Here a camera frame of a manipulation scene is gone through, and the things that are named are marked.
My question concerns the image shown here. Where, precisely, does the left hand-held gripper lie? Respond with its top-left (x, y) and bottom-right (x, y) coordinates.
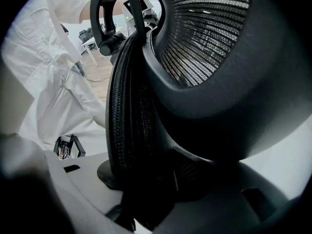
top-left (121, 0), bottom-right (162, 33)

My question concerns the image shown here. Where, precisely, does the person's white clothing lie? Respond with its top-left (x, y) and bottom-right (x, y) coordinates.
top-left (1, 0), bottom-right (109, 157)

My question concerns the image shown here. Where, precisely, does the person's left forearm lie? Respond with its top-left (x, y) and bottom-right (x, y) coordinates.
top-left (79, 2), bottom-right (129, 24)

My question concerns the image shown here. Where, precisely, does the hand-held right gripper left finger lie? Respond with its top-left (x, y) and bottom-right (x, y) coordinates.
top-left (45, 152), bottom-right (135, 234)

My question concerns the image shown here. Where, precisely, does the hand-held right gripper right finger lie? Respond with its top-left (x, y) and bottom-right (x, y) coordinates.
top-left (151, 147), bottom-right (291, 234)

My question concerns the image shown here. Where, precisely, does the black swivel chair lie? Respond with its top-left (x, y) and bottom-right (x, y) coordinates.
top-left (78, 27), bottom-right (95, 51)

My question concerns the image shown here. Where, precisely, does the black screen device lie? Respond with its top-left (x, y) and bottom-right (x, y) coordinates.
top-left (53, 134), bottom-right (87, 160)

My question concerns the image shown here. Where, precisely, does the thin black cable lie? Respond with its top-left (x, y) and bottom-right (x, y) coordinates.
top-left (84, 78), bottom-right (111, 84)

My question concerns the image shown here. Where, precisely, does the black mesh office chair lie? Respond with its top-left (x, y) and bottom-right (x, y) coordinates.
top-left (89, 0), bottom-right (312, 232)

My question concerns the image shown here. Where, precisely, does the white table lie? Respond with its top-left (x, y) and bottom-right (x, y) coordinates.
top-left (81, 39), bottom-right (99, 67)

